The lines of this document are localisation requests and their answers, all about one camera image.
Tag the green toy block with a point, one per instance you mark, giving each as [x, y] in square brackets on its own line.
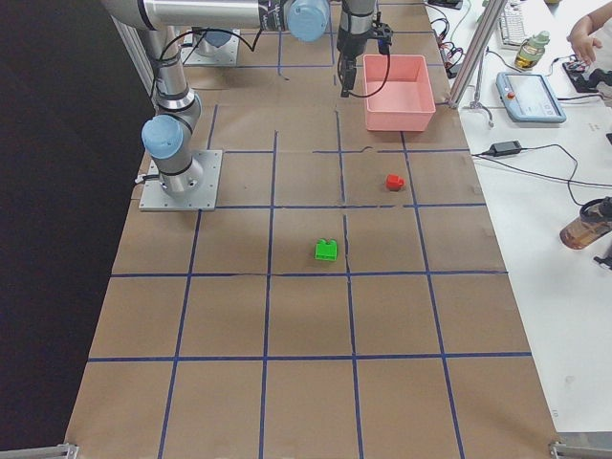
[326, 250]

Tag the green tea bottle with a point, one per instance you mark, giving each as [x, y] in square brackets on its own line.
[531, 51]

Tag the teach pendant tablet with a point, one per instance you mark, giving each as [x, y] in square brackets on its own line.
[529, 98]

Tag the person hand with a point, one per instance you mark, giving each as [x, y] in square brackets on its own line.
[582, 40]

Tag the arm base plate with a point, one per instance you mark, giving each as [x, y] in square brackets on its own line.
[225, 52]
[195, 189]

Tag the red toy block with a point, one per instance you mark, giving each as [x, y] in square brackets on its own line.
[394, 182]

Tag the black power adapter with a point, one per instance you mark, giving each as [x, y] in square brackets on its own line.
[501, 149]

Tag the white keyboard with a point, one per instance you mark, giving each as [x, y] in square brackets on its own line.
[511, 26]

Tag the pink plastic box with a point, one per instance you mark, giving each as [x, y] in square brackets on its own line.
[406, 102]

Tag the brown drink bottle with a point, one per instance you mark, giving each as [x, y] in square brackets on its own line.
[593, 222]

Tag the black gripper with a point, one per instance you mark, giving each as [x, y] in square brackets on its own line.
[353, 40]

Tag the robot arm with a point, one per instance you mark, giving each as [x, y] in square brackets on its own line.
[167, 135]
[307, 21]

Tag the aluminium frame post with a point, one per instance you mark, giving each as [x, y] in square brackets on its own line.
[476, 49]

